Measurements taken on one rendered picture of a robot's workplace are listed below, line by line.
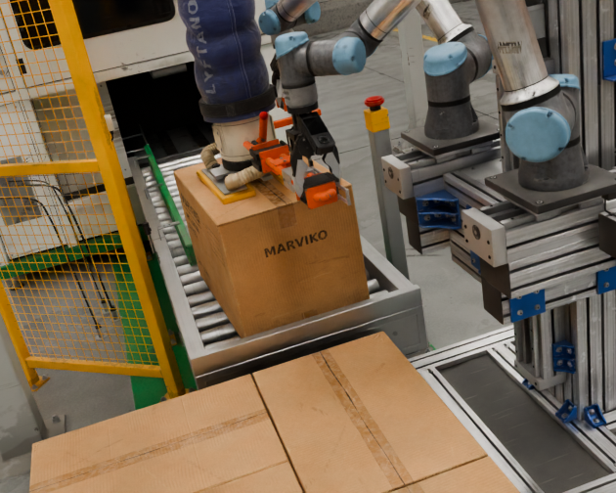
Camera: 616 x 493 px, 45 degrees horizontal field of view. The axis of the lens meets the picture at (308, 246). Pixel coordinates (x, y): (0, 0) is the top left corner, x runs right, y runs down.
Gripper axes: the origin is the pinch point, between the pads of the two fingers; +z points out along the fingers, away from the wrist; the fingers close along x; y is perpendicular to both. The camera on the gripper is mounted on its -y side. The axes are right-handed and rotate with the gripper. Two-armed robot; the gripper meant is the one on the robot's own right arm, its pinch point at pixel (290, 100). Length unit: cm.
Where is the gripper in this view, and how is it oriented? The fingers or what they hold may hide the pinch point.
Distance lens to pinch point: 265.2
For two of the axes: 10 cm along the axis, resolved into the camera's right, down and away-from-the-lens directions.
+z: 1.6, 8.9, 4.2
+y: 3.6, 3.4, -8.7
